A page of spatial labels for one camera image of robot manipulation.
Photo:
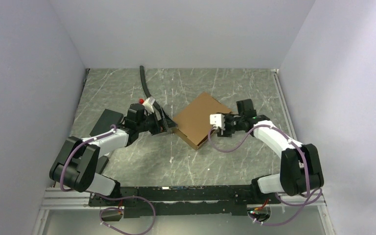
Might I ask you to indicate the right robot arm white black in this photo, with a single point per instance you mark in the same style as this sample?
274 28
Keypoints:
300 170

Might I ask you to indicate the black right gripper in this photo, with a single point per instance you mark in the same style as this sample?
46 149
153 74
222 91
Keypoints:
226 132

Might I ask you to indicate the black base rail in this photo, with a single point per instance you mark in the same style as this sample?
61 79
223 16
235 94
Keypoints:
185 200

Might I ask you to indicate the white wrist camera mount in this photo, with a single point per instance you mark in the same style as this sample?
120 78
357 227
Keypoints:
148 104
217 121

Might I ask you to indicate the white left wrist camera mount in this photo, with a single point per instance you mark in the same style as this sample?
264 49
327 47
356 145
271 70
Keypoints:
148 104

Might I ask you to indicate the brown cardboard box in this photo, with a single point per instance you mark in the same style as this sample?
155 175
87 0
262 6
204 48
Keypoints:
193 122

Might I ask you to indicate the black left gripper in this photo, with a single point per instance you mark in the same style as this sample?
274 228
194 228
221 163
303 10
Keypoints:
160 125

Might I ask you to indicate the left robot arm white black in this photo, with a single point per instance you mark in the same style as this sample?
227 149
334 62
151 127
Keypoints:
77 165

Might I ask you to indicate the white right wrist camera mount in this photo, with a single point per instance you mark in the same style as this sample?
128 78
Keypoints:
217 121

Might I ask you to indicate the black flat rectangular block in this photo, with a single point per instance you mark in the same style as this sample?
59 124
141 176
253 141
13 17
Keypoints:
105 121

